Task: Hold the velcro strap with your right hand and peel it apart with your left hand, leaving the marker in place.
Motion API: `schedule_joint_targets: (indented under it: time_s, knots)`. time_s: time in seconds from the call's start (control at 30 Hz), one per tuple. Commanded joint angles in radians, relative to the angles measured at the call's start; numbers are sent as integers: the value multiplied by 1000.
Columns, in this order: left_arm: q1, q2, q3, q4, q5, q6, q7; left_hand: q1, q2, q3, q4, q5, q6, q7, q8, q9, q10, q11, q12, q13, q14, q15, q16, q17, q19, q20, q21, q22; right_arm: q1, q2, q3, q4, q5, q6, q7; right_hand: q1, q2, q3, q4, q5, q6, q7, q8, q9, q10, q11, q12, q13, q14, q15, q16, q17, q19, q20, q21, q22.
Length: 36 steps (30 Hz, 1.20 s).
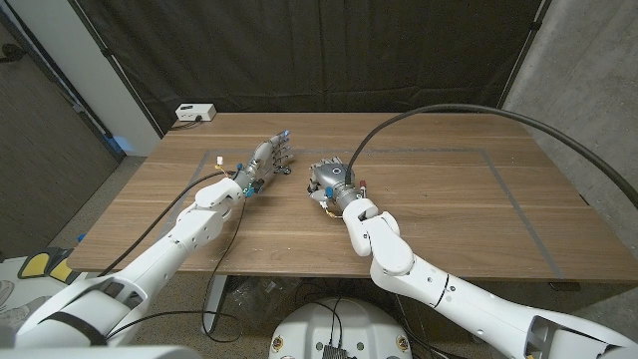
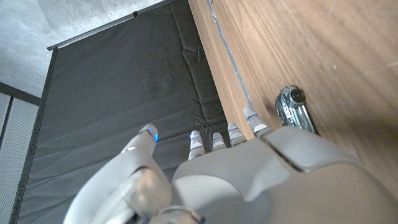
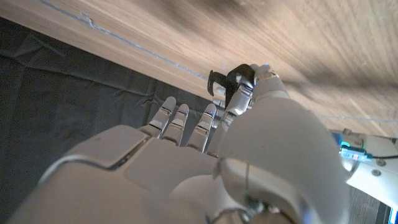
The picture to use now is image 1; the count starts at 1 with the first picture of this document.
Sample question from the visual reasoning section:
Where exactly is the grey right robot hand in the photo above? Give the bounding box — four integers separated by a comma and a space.
306, 157, 364, 213

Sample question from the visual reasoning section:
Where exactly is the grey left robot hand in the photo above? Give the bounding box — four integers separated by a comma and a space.
233, 129, 295, 198

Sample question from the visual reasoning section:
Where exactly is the white power outlet box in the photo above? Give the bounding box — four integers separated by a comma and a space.
174, 103, 217, 123

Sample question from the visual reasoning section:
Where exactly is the grey tape rectangle outline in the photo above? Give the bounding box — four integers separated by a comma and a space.
142, 147, 567, 280

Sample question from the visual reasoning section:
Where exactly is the black backdrop curtain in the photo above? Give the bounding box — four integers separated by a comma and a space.
69, 0, 552, 136

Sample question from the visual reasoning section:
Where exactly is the clear plastic bag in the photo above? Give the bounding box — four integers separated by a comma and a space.
229, 276, 295, 320

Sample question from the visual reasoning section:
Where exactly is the white table leg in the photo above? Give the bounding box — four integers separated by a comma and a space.
200, 275, 229, 335

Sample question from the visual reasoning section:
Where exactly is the blue tape patch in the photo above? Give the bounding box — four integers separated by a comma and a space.
104, 134, 135, 157

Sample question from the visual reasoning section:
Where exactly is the white robot torso base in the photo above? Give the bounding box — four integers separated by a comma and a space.
268, 297, 414, 359

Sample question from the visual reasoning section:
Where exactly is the black module on torso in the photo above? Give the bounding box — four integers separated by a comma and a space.
321, 343, 350, 359

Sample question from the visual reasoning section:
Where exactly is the dark brown wooden door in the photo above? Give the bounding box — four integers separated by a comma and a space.
0, 12, 126, 260

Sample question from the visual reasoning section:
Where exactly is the yellow black foot pedal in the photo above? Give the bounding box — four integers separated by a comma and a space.
17, 251, 54, 280
47, 248, 84, 286

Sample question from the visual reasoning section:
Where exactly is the white floor board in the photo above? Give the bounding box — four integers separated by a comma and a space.
0, 256, 136, 340

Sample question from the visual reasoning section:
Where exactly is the grey sneaker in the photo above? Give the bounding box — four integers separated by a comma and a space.
0, 279, 16, 308
0, 295, 59, 330

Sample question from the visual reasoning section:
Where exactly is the thin black left wrist cable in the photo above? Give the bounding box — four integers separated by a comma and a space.
107, 196, 248, 345

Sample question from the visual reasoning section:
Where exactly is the black power cord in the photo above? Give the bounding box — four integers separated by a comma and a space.
167, 117, 203, 132

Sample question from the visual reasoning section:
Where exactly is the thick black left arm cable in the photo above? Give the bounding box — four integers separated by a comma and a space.
97, 171, 236, 278

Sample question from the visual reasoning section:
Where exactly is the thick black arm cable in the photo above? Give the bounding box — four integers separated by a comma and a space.
345, 103, 638, 210
97, 171, 236, 278

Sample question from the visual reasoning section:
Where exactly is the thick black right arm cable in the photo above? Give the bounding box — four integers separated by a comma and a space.
345, 103, 638, 210

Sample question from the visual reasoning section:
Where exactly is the black backdrop frame pole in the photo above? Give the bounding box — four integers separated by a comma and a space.
67, 0, 165, 140
494, 0, 553, 115

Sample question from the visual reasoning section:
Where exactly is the black door handle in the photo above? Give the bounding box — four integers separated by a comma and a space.
0, 43, 29, 64

